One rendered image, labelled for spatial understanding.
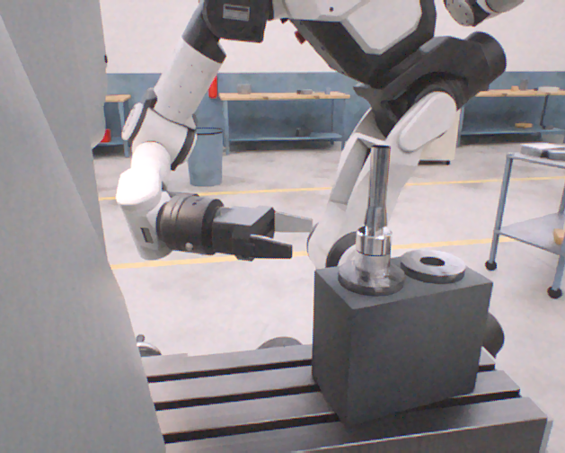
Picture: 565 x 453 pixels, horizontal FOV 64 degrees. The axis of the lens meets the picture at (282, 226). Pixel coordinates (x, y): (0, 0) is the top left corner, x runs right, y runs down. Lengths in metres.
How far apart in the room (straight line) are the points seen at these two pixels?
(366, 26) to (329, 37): 0.07
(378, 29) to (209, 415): 0.69
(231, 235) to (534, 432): 0.51
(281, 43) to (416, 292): 7.66
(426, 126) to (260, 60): 7.22
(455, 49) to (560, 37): 9.39
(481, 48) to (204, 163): 4.53
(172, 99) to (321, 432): 0.64
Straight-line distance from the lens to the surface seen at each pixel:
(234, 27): 0.88
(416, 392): 0.71
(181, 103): 0.93
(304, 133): 7.52
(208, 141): 5.31
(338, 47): 0.90
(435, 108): 0.98
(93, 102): 0.41
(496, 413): 0.76
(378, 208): 0.59
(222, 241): 0.65
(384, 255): 0.61
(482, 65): 1.07
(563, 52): 10.48
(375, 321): 0.60
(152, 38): 8.09
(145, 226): 0.72
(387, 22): 0.90
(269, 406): 0.71
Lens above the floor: 1.42
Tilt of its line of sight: 20 degrees down
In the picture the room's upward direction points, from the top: straight up
